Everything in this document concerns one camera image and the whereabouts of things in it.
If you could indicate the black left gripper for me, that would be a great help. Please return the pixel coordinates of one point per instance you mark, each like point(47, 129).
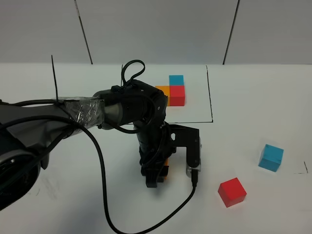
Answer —
point(155, 147)

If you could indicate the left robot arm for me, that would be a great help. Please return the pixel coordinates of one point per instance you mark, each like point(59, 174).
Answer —
point(30, 130)

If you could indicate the template red block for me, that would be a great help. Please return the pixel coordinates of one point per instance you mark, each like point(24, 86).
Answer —
point(177, 95)

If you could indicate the template orange block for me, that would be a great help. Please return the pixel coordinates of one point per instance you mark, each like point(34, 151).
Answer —
point(166, 91)

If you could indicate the template blue block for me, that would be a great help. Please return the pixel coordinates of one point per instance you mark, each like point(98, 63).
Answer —
point(176, 80)

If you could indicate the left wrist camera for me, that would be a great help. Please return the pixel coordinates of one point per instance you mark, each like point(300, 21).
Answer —
point(189, 138)

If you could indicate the black cable tie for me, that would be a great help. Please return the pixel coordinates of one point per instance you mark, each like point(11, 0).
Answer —
point(54, 77)

